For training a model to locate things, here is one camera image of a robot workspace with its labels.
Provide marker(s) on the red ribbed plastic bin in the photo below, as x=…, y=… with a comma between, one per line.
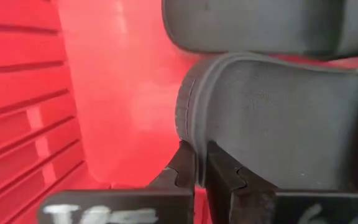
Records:
x=120, y=93

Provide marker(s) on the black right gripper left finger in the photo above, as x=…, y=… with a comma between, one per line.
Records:
x=172, y=205

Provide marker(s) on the black rubber slide sandal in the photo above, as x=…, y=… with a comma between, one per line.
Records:
x=275, y=124
x=259, y=25

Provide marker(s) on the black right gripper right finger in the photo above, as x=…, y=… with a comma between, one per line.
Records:
x=228, y=202

